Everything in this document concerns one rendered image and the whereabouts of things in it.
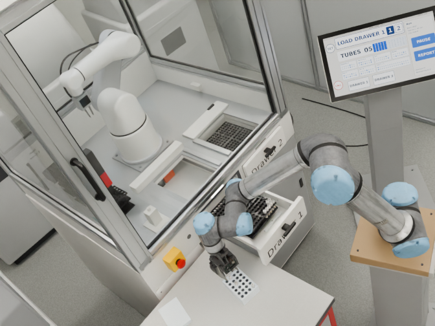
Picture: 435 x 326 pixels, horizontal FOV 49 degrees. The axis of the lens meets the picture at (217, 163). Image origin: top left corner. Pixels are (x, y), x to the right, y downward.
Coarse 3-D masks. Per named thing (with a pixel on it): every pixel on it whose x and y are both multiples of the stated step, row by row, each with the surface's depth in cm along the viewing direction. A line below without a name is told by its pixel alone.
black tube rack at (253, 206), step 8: (224, 200) 203; (256, 200) 197; (264, 200) 196; (224, 208) 200; (248, 208) 196; (256, 208) 194; (264, 208) 198; (216, 216) 198; (256, 216) 192; (264, 224) 192; (256, 232) 190
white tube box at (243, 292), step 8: (232, 272) 188; (240, 272) 188; (224, 280) 187; (232, 280) 186; (240, 280) 186; (248, 280) 185; (232, 288) 185; (240, 288) 182; (248, 288) 182; (256, 288) 181; (240, 296) 180; (248, 296) 180
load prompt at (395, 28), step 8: (392, 24) 210; (400, 24) 209; (360, 32) 212; (368, 32) 212; (376, 32) 211; (384, 32) 211; (392, 32) 210; (400, 32) 210; (336, 40) 214; (344, 40) 214; (352, 40) 213; (360, 40) 213; (368, 40) 212; (336, 48) 215
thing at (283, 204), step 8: (224, 192) 209; (264, 192) 200; (216, 200) 206; (280, 200) 196; (288, 200) 193; (208, 208) 204; (216, 208) 208; (280, 208) 199; (288, 208) 196; (272, 216) 197; (280, 216) 196; (264, 232) 193; (232, 240) 193; (240, 240) 188; (248, 240) 185; (256, 240) 191; (248, 248) 188; (256, 248) 182
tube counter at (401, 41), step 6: (402, 36) 210; (378, 42) 212; (384, 42) 211; (390, 42) 211; (396, 42) 210; (402, 42) 210; (366, 48) 213; (372, 48) 212; (378, 48) 212; (384, 48) 211; (390, 48) 211; (366, 54) 213
